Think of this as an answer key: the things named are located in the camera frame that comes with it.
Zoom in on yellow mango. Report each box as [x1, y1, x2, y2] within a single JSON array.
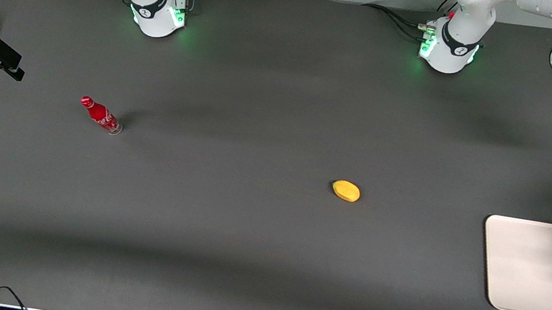
[[330, 179, 363, 204]]

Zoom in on black left base cables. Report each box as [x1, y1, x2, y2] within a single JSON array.
[[358, 0, 461, 47]]

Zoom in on beige rectangular tray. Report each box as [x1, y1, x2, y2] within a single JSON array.
[[472, 212, 552, 310]]

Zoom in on red cola bottle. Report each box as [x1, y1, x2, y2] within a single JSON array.
[[76, 95, 127, 137]]

